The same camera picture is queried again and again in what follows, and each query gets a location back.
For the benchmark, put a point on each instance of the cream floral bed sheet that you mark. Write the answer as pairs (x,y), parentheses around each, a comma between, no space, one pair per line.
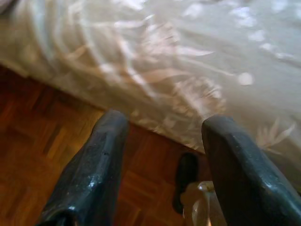
(188,58)

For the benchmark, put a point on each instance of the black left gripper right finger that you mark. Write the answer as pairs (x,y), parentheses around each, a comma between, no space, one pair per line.
(247,183)

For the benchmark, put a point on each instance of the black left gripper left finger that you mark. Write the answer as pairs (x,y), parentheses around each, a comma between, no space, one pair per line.
(94,179)

